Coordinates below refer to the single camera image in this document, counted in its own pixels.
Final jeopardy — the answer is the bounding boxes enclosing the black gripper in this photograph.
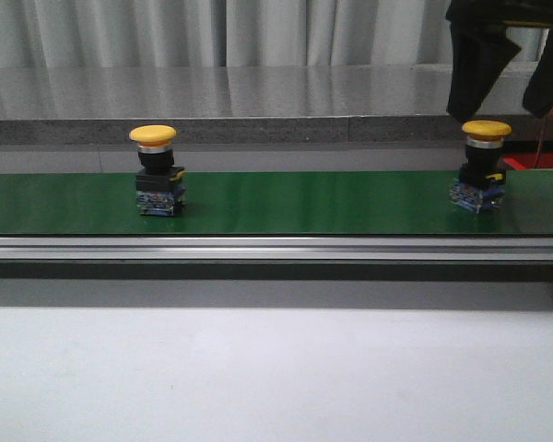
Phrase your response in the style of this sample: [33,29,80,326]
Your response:
[446,0,553,122]

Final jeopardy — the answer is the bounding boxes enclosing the yellow mushroom push button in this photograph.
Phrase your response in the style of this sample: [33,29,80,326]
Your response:
[449,120,512,214]
[129,124,185,217]

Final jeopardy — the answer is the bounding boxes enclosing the red plastic bin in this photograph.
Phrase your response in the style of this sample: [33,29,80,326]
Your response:
[502,153,553,170]

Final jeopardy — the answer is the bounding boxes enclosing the green conveyor belt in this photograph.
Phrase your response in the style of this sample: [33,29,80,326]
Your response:
[0,169,553,236]

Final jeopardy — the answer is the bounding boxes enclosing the grey stone counter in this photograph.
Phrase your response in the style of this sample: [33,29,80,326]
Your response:
[0,61,553,149]

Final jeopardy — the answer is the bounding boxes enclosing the grey curtain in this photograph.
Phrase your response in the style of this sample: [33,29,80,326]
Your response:
[0,0,550,70]

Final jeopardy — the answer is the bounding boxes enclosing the thin dark wire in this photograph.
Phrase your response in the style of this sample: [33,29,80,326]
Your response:
[532,103,553,170]

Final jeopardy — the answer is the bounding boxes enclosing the aluminium conveyor frame rail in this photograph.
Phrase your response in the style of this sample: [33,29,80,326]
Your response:
[0,236,553,262]

